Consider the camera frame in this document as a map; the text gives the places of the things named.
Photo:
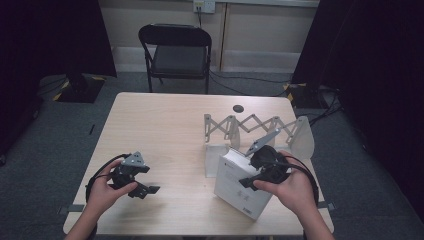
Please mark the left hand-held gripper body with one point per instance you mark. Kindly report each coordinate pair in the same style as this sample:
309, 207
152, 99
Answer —
128, 170

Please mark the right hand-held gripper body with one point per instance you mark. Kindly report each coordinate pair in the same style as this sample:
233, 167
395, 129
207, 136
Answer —
270, 163

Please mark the white book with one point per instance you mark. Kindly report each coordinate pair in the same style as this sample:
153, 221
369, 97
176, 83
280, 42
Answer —
238, 190

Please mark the white expandable book rack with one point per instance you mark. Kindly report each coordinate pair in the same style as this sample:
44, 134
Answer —
220, 128

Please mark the person's left hand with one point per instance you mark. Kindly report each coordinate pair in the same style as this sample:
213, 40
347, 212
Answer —
103, 195

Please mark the person's right hand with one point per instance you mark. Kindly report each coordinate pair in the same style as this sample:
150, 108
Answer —
293, 190

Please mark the black round table grommet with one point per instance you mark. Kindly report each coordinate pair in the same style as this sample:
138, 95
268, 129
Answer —
238, 108

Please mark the grey tape strip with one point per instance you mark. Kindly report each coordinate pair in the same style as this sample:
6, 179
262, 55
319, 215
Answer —
71, 208
328, 206

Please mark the black stand base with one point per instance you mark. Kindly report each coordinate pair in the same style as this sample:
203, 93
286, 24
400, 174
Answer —
80, 88
305, 95

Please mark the black folding chair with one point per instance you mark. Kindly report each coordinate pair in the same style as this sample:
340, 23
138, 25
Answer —
178, 58

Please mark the dark curtain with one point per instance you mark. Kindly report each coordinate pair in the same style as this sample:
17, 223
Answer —
376, 66
40, 43

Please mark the white wall socket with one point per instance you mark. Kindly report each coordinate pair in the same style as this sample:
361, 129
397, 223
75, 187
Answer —
204, 6

